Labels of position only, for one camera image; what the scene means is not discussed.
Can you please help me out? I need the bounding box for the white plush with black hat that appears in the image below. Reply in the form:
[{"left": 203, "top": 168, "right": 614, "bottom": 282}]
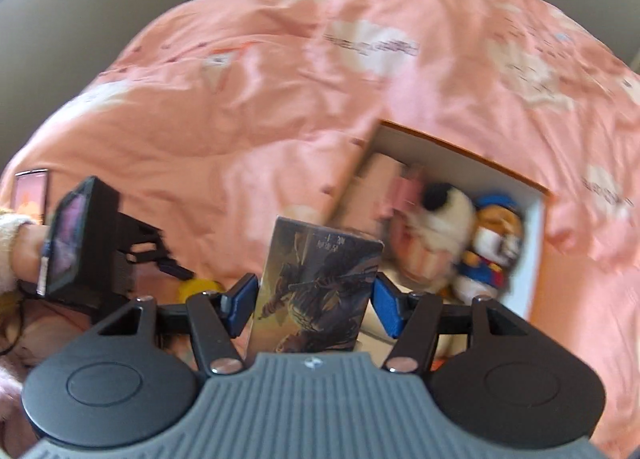
[{"left": 389, "top": 182, "right": 477, "bottom": 291}]

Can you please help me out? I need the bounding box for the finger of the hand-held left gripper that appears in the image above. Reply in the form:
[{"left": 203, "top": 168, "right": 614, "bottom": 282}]
[{"left": 125, "top": 234, "right": 197, "bottom": 282}]

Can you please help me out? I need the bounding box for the illustrated card box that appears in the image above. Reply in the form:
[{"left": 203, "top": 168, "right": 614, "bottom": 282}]
[{"left": 252, "top": 215, "right": 385, "bottom": 356}]

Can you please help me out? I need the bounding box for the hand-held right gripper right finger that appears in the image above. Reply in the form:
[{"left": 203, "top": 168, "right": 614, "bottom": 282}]
[{"left": 371, "top": 272, "right": 532, "bottom": 374}]

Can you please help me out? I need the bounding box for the pink printed blanket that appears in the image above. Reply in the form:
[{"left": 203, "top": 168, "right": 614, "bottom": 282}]
[{"left": 0, "top": 0, "right": 640, "bottom": 459}]

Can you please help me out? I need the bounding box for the pink fuzzy garment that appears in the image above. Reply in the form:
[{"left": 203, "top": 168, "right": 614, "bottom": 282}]
[{"left": 0, "top": 296, "right": 101, "bottom": 445}]

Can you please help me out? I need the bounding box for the brown bear plush blue hat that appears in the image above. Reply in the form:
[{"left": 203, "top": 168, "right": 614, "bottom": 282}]
[{"left": 442, "top": 193, "right": 527, "bottom": 309}]

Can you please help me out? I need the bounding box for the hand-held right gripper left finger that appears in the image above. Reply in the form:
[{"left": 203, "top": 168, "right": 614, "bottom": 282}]
[{"left": 101, "top": 273, "right": 259, "bottom": 376}]

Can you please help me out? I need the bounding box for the yellow round object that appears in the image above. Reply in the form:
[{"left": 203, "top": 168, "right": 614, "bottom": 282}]
[{"left": 179, "top": 277, "right": 224, "bottom": 302}]

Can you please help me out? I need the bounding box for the white storage box orange rim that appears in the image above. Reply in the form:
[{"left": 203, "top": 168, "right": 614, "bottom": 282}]
[{"left": 330, "top": 119, "right": 554, "bottom": 371}]

